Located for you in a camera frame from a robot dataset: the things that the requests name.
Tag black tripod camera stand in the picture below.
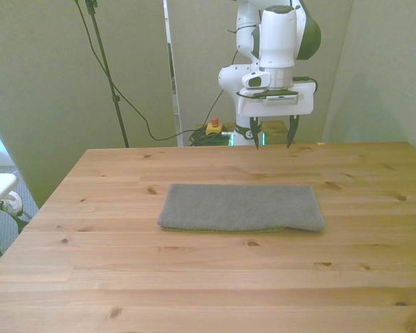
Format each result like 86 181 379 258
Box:
85 0 131 148

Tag yellow emergency stop box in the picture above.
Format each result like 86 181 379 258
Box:
206 117 225 137

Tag white partition edge strip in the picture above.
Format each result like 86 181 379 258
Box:
162 0 184 147

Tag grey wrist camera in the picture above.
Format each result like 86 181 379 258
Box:
262 95 301 106

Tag black floor cable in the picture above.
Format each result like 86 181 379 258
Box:
0 207 32 266

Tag grey towel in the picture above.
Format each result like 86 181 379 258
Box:
157 183 326 233

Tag black tripod cable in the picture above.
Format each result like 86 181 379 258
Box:
72 0 198 142

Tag coiled dark floor cables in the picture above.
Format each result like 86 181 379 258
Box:
188 128 235 147

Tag white power adapter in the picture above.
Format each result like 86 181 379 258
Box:
0 192 24 218

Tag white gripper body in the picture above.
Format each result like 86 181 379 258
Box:
236 80 315 117

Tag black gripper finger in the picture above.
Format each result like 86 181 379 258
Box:
248 116 261 151
286 115 301 150

